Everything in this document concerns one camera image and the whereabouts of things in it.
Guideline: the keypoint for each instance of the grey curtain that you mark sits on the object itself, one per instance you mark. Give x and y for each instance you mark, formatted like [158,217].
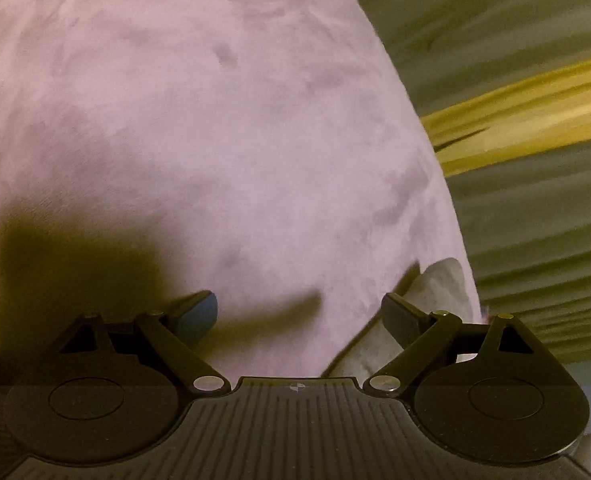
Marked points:
[475,15]
[540,240]

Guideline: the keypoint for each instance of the pink suede cushion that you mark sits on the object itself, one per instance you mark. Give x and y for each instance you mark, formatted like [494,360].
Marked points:
[200,135]

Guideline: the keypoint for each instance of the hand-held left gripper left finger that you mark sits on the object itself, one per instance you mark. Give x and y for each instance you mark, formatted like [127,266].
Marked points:
[200,311]

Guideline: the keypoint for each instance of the yellow curtain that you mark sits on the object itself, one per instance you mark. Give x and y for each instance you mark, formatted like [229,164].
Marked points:
[520,120]

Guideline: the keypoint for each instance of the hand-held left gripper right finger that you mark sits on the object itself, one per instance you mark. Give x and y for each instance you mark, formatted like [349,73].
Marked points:
[400,316]

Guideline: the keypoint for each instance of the grey pants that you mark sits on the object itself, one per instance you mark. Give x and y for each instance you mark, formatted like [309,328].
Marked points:
[445,282]

